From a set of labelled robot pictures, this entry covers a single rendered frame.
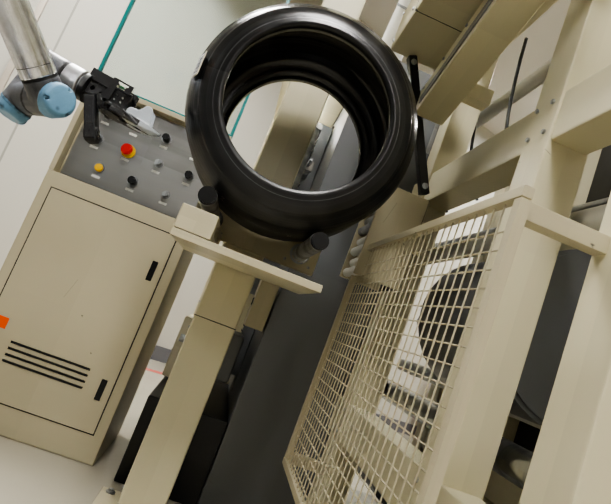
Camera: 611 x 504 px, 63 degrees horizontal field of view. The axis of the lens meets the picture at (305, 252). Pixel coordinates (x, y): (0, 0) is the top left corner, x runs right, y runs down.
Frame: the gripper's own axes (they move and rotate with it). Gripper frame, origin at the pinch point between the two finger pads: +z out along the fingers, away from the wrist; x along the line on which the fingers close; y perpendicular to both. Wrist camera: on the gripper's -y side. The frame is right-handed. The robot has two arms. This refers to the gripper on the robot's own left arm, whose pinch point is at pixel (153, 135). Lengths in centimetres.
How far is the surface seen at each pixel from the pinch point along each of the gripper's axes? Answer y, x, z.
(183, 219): -15.6, -9.5, 18.0
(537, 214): 5, -58, 69
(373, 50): 42, -12, 37
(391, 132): 26, -13, 50
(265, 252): -9.3, 25.0, 38.5
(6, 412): -95, 62, -11
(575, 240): 5, -58, 76
